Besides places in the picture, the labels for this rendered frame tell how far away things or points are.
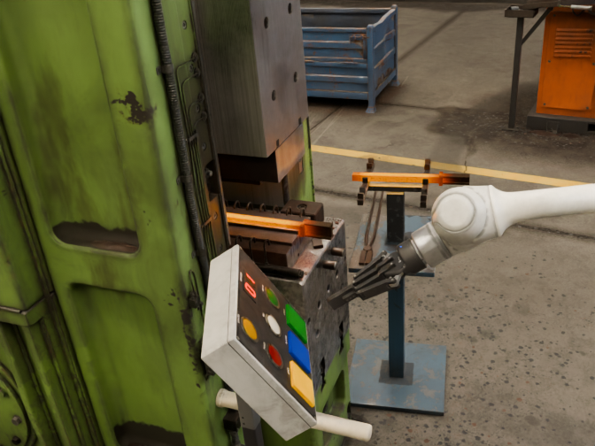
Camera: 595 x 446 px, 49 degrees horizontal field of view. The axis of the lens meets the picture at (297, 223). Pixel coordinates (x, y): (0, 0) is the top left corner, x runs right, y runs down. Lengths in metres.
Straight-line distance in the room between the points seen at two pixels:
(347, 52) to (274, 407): 4.47
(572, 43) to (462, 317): 2.53
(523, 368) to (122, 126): 2.05
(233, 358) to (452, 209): 0.49
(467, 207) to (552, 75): 4.02
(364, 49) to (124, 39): 4.19
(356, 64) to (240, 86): 3.97
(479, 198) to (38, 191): 1.08
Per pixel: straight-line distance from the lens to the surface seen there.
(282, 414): 1.37
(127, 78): 1.46
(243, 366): 1.28
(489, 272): 3.54
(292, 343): 1.46
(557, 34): 5.13
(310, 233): 1.94
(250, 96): 1.63
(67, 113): 1.68
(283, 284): 1.88
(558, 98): 5.27
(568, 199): 1.35
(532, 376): 2.96
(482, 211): 1.26
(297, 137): 1.85
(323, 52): 5.65
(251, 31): 1.57
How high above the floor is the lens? 1.97
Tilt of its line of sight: 30 degrees down
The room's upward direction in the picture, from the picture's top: 5 degrees counter-clockwise
